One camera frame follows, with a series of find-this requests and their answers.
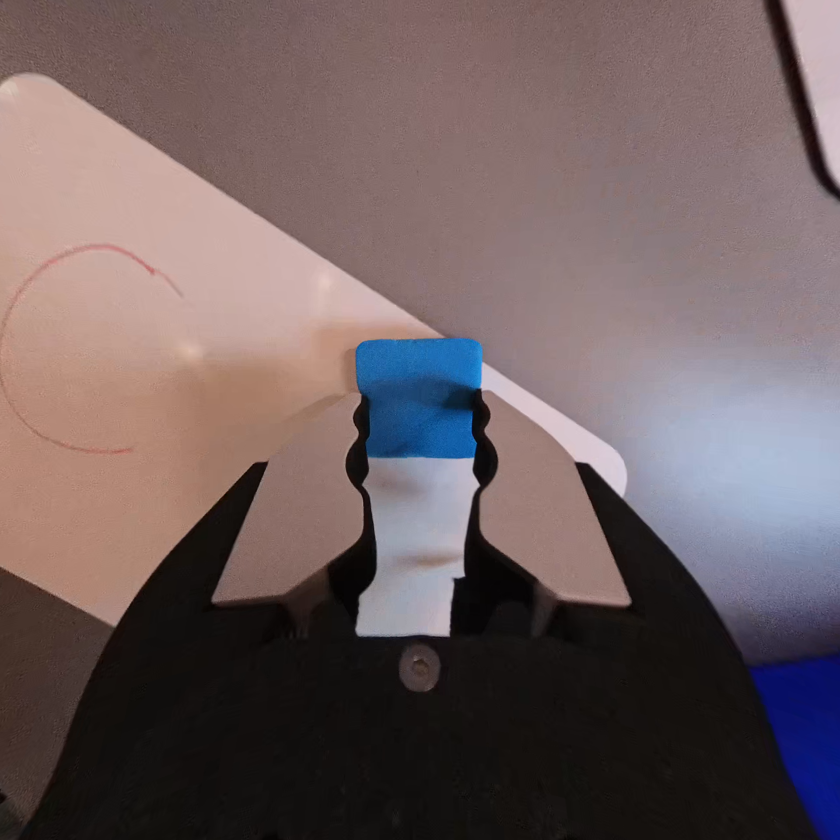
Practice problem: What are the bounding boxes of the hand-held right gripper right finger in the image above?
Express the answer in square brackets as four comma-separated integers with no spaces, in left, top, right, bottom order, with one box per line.
[468,392,634,620]

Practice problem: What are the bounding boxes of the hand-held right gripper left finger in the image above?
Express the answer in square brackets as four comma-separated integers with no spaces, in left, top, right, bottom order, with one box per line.
[210,394,375,618]

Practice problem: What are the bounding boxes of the blue whiteboard eraser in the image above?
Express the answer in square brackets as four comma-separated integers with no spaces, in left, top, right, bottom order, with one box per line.
[355,338,484,462]

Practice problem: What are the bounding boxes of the blue storage bin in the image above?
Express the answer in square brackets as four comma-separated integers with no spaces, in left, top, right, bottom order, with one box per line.
[749,657,840,840]

